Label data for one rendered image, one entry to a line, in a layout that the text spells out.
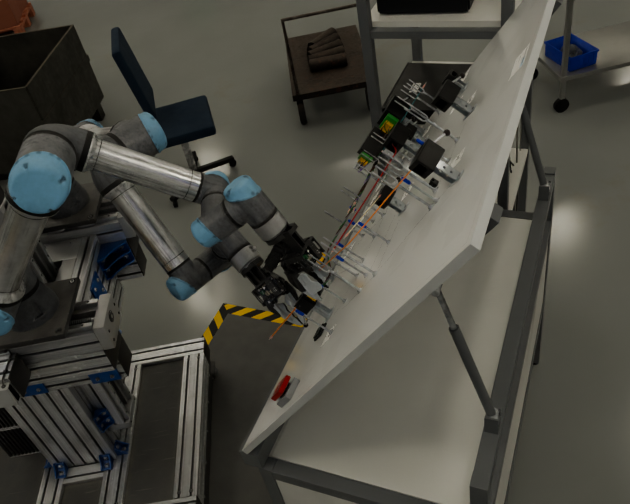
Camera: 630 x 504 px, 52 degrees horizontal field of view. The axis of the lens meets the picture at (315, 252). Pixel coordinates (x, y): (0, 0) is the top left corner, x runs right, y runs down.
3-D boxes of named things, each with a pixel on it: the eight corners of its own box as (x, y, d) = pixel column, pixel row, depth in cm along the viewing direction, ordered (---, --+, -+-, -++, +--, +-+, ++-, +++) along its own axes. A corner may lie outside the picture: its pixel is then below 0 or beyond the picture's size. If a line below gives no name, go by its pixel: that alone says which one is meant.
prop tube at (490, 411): (486, 425, 147) (444, 333, 131) (488, 415, 149) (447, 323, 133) (500, 426, 145) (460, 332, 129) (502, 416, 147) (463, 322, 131)
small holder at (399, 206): (419, 184, 161) (394, 168, 160) (403, 213, 157) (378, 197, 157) (411, 191, 165) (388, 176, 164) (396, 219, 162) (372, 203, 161)
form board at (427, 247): (382, 184, 247) (378, 181, 247) (570, -49, 170) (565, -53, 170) (247, 454, 170) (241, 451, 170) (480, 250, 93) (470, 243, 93)
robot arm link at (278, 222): (247, 232, 153) (262, 210, 158) (259, 246, 155) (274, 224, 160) (267, 224, 148) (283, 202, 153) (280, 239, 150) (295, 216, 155)
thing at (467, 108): (488, 82, 156) (457, 61, 155) (470, 116, 152) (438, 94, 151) (479, 92, 160) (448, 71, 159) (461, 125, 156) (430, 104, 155)
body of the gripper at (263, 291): (264, 309, 171) (235, 275, 173) (272, 307, 180) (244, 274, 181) (285, 290, 170) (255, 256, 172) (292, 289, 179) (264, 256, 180)
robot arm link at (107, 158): (25, 140, 153) (220, 202, 172) (15, 165, 145) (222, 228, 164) (36, 98, 147) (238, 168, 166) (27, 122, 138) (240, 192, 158)
